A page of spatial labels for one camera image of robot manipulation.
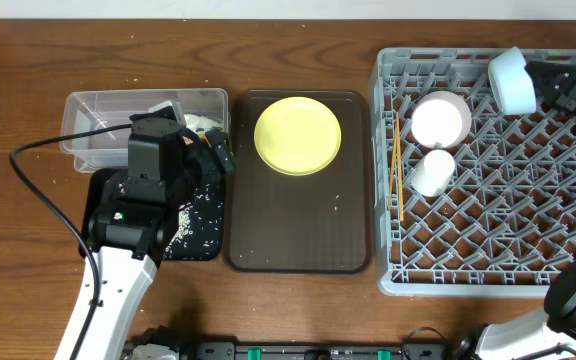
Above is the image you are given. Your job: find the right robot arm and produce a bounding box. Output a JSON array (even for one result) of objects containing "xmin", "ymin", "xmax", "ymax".
[{"xmin": 447, "ymin": 61, "xmax": 576, "ymax": 359}]

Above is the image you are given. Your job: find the blue bowl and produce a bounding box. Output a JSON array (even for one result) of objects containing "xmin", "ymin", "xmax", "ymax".
[{"xmin": 488, "ymin": 47, "xmax": 537, "ymax": 115}]

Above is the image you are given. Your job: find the white paper cup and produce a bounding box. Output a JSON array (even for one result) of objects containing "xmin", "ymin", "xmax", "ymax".
[{"xmin": 410, "ymin": 149, "xmax": 456, "ymax": 197}]

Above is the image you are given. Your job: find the grey dishwasher rack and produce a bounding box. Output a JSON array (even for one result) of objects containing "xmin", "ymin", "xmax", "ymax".
[{"xmin": 369, "ymin": 48, "xmax": 576, "ymax": 298}]

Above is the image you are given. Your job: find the dark brown serving tray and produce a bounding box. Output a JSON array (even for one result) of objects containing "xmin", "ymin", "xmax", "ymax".
[{"xmin": 222, "ymin": 90, "xmax": 373, "ymax": 274}]

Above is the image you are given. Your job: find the yellow plate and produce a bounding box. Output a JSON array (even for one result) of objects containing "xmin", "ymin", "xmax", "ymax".
[{"xmin": 253, "ymin": 96, "xmax": 342, "ymax": 176}]

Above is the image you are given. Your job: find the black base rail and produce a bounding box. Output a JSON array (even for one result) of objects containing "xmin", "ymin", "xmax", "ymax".
[{"xmin": 120, "ymin": 327, "xmax": 459, "ymax": 360}]

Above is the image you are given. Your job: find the rice food waste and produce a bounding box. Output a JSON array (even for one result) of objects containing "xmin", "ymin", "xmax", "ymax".
[{"xmin": 164, "ymin": 183, "xmax": 225, "ymax": 261}]

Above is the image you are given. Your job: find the white bowl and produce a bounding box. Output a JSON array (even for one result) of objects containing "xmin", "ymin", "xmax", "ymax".
[{"xmin": 410, "ymin": 91, "xmax": 472, "ymax": 148}]

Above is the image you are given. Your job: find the clear plastic bin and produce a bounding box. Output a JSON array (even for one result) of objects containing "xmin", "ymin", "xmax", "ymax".
[{"xmin": 60, "ymin": 88, "xmax": 230, "ymax": 173}]

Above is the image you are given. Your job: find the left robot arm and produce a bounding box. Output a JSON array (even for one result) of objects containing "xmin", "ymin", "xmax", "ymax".
[{"xmin": 56, "ymin": 117, "xmax": 236, "ymax": 359}]

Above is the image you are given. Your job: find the white tissue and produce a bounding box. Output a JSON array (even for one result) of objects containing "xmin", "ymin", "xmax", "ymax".
[{"xmin": 184, "ymin": 114, "xmax": 225, "ymax": 135}]

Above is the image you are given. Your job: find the black plastic tray bin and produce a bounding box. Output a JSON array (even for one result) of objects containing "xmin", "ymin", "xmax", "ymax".
[{"xmin": 81, "ymin": 168, "xmax": 226, "ymax": 261}]

